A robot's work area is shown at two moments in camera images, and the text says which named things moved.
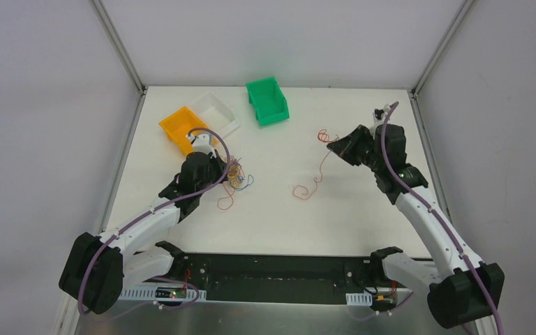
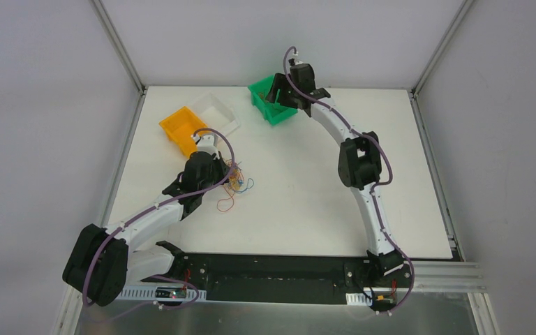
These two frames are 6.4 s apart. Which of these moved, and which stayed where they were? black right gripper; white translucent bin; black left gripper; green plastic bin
Moved: black right gripper
Stayed: green plastic bin; black left gripper; white translucent bin
